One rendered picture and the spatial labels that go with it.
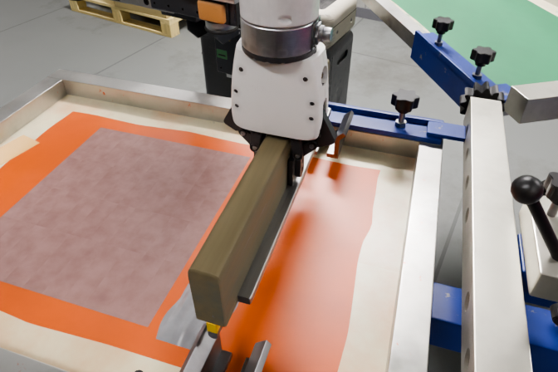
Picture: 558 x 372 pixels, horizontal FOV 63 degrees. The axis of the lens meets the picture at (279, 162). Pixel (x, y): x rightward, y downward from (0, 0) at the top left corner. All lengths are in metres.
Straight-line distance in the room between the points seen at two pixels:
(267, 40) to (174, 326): 0.34
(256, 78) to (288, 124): 0.06
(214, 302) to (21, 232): 0.41
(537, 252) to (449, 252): 1.48
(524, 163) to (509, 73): 1.48
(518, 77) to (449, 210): 1.13
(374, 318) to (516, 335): 0.16
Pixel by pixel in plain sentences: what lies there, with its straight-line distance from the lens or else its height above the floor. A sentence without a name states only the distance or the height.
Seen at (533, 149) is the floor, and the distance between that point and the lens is 2.75.
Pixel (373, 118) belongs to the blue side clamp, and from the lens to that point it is 0.82.
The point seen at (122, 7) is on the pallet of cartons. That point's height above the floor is 0.15.
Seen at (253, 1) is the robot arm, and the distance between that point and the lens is 0.42.
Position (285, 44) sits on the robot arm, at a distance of 0.43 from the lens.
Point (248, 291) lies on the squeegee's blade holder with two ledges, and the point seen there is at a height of 1.07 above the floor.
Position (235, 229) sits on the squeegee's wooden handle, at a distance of 0.41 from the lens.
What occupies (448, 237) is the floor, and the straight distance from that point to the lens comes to 2.07.
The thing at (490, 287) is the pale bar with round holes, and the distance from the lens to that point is 0.54.
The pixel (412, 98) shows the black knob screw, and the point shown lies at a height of 1.06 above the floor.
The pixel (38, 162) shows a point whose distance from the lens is 0.88.
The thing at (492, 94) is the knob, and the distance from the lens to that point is 0.87.
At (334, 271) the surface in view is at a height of 0.96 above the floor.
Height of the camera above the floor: 1.44
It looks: 39 degrees down
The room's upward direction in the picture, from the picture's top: straight up
